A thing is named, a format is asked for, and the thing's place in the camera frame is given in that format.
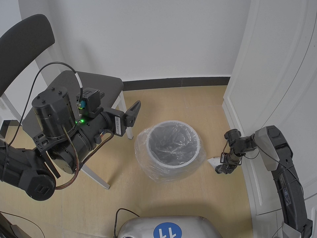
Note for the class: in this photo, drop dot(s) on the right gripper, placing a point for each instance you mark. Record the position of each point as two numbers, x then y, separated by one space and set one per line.
231 160

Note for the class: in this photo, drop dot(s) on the clear plastic bag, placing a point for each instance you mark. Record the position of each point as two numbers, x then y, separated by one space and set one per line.
143 167

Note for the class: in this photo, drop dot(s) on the crumpled white paper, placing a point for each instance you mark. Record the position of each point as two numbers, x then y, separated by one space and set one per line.
214 161

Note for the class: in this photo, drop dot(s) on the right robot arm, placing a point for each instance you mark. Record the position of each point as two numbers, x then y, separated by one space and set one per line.
272 147

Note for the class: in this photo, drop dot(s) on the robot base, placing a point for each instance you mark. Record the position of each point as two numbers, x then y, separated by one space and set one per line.
138 228

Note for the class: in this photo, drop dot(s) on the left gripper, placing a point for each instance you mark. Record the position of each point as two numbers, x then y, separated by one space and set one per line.
99 129

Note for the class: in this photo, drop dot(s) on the black plastic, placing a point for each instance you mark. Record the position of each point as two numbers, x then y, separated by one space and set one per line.
224 170

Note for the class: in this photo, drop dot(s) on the dark grey white-legged chair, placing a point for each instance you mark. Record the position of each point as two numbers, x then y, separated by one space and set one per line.
14 48

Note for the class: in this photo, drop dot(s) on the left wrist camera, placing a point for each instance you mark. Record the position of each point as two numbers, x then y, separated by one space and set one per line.
91 99

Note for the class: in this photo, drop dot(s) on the white wardrobe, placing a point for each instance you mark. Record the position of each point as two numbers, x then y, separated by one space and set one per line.
272 83

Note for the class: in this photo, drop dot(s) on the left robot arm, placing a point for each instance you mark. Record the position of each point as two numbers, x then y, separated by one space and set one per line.
52 113

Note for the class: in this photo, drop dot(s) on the grey trash bin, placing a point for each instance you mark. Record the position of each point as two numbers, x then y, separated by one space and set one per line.
153 155

